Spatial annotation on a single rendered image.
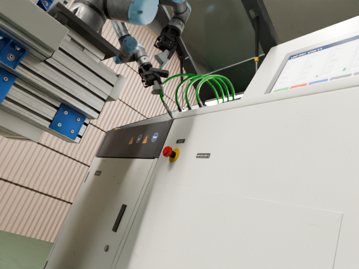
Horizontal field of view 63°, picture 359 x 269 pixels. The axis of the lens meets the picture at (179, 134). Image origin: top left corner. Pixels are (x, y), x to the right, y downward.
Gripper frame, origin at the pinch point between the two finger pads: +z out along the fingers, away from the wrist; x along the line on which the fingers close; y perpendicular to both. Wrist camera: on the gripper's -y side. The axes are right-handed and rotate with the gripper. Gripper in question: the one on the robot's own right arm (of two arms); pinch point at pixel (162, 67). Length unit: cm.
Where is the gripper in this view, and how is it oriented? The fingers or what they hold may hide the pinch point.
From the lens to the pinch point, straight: 138.5
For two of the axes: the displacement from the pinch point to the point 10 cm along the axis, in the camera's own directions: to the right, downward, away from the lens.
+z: -3.4, 8.9, -3.0
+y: -7.5, -4.5, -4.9
